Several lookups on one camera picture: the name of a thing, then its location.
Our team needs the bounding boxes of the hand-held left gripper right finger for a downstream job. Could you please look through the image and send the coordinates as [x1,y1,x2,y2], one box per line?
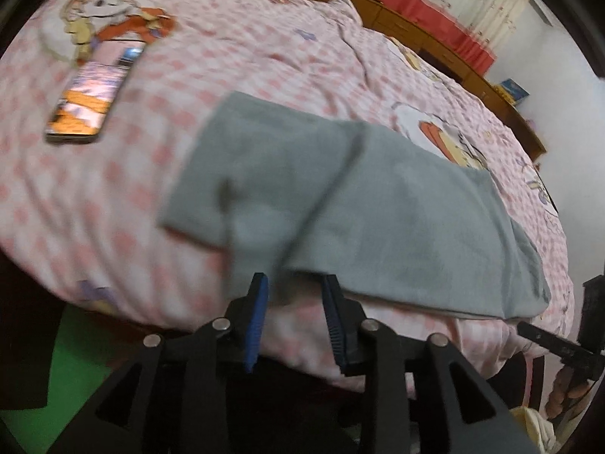
[321,274,540,454]

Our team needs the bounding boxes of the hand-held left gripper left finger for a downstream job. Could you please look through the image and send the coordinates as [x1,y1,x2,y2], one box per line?
[47,272,270,454]

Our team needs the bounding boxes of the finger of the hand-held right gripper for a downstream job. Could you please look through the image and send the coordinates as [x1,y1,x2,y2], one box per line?
[517,323,599,380]

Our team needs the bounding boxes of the grey pants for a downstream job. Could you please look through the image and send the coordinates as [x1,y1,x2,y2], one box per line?
[158,91,553,320]

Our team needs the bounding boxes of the person's right hand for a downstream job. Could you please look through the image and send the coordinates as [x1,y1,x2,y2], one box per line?
[546,364,594,419]

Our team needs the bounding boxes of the white cloth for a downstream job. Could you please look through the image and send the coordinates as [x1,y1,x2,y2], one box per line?
[513,406,559,454]

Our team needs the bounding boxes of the blue book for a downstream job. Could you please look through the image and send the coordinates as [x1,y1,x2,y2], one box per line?
[500,78,531,106]

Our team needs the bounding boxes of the pink checked printed blanket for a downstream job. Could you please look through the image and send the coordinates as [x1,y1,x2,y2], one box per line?
[0,0,575,389]

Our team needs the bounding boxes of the smartphone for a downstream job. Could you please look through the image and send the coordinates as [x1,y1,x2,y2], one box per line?
[45,40,147,145]

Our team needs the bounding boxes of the wooden headboard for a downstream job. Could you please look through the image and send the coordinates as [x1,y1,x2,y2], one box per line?
[258,0,546,162]

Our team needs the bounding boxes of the red curtain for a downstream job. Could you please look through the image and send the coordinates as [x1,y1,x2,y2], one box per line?
[279,0,497,74]

